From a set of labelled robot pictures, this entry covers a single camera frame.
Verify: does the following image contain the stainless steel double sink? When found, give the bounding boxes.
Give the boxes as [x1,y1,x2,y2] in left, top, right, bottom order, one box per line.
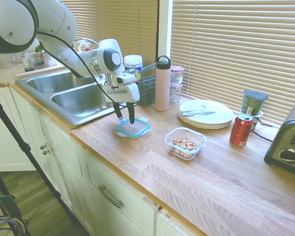
[14,69,138,126]

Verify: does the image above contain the red Coca-Cola can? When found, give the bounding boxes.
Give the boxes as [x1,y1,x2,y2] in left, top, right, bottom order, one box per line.
[229,113,254,148]

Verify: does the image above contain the brown nut pieces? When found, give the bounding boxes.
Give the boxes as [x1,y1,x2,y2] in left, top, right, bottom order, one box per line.
[169,137,197,156]

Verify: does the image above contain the clear lid with teal rim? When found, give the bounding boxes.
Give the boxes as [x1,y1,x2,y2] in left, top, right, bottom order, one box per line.
[116,117,152,139]

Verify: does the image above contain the green plastic tub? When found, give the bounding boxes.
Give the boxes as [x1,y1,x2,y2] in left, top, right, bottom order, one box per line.
[242,89,269,116]

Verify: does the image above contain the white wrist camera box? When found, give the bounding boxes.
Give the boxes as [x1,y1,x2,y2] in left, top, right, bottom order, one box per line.
[115,73,137,86]

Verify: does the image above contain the clear plastic food tub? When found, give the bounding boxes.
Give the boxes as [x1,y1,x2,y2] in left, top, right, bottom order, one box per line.
[30,50,58,67]

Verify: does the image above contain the square glass food container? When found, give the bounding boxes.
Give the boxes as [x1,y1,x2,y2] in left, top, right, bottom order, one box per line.
[164,127,207,161]

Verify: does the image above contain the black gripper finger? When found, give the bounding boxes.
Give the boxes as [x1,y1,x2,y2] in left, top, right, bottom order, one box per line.
[113,102,124,122]
[127,101,136,124]

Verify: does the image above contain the white window mullion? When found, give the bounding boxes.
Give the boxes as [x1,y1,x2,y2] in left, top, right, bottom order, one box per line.
[158,0,173,65]

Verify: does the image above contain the pink water bottle black cap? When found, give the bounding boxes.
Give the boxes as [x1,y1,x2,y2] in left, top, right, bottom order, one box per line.
[154,55,172,112]

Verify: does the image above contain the yellow Lysol wipes canister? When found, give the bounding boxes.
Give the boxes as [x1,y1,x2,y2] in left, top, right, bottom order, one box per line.
[124,54,144,82]

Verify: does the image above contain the silver table knife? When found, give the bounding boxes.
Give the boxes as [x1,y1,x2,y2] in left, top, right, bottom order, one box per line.
[183,111,216,117]
[181,105,207,114]

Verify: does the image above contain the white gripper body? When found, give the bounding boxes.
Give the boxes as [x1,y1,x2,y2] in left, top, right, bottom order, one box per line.
[103,82,141,104]

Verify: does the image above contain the glass jar red checked lid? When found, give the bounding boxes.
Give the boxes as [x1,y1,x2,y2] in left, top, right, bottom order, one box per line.
[171,65,185,86]
[169,83,183,103]

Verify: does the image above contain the black toaster power cable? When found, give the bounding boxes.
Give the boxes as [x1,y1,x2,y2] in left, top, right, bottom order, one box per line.
[250,117,281,143]

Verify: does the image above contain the clear bottle dark base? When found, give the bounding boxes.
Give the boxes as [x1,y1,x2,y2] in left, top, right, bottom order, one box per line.
[21,50,34,72]

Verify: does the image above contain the cream kitchen cabinet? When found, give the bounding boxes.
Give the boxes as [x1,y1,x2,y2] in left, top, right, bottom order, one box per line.
[0,85,207,236]

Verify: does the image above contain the white round plate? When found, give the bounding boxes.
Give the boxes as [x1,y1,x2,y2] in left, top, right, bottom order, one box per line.
[178,110,233,130]
[179,99,235,126]

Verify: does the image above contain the bundle of coloured cables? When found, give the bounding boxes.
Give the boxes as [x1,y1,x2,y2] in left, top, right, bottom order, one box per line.
[0,216,29,236]

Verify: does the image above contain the clear lidded plastic tub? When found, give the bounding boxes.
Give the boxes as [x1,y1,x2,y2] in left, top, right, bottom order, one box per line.
[240,109,264,131]

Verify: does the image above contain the chrome kitchen faucet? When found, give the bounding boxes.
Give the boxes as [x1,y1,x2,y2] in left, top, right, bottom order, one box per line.
[72,37,99,51]

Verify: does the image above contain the wide beige window blind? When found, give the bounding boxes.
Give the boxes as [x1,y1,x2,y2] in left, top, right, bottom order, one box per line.
[171,0,295,126]

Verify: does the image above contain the plastic container white lid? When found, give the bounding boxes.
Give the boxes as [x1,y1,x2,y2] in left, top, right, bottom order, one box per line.
[0,52,22,69]

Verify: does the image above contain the medium beige window blind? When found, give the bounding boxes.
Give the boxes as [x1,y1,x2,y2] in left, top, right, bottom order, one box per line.
[61,0,159,72]

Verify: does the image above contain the stainless steel toaster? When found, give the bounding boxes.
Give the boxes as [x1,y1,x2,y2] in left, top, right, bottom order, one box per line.
[264,100,295,177]

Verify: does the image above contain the black camera tripod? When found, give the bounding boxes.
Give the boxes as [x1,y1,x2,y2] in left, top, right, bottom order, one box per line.
[0,88,77,236]

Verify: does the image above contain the brushed metal drawer handle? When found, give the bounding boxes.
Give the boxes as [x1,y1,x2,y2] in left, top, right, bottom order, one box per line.
[98,185,125,209]

